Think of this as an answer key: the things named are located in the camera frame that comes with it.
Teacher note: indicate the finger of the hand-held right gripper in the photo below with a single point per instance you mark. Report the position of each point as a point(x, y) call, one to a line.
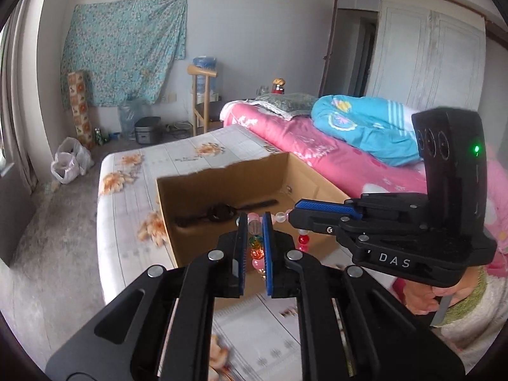
point(329, 207)
point(317, 222)

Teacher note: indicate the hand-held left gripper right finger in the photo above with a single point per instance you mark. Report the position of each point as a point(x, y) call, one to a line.
point(266, 254)

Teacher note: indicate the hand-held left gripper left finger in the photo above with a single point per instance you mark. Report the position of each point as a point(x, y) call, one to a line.
point(240, 254)

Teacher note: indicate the brown cardboard box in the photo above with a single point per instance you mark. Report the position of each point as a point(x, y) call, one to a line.
point(190, 230)

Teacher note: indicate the person's right forearm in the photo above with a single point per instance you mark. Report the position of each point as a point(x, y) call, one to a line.
point(476, 325)

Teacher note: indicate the person's right hand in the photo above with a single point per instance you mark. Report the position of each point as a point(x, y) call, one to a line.
point(418, 297)

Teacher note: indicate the black wrist watch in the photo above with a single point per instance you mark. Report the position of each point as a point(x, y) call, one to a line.
point(218, 211)

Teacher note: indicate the pink bed sheet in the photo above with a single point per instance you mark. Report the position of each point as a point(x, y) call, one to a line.
point(317, 147)

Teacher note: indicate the blue cartoon quilt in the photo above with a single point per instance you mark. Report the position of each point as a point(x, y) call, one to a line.
point(365, 127)

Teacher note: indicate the green patterned pillow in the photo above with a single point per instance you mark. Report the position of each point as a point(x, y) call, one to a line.
point(289, 103)

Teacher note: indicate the white wardrobe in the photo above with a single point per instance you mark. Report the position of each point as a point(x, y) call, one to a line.
point(424, 47)

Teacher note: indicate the wooden chair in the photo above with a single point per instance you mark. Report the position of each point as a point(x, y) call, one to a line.
point(200, 107)

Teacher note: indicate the grey rice cooker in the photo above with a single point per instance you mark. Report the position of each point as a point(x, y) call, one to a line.
point(147, 131)

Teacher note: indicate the brown wooden door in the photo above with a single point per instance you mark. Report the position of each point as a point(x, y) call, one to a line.
point(328, 47)

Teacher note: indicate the green glass bottle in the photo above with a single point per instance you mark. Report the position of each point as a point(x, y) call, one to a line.
point(98, 137)

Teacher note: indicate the blue water bottle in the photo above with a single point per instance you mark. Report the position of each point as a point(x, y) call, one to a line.
point(204, 63)

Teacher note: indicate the white plastic bag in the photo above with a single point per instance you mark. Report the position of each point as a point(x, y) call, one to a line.
point(69, 162)

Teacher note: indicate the patterned roll tube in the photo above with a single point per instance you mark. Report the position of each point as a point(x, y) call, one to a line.
point(81, 111)

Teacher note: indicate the dark grey panel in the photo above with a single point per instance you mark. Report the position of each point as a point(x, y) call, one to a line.
point(14, 218)

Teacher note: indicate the beige curtain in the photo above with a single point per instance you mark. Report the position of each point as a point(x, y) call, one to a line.
point(18, 99)

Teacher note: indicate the white wall socket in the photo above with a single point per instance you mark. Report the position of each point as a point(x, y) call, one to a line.
point(170, 98)

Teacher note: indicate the teal floral wall cloth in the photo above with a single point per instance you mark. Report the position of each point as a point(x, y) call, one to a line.
point(123, 51)

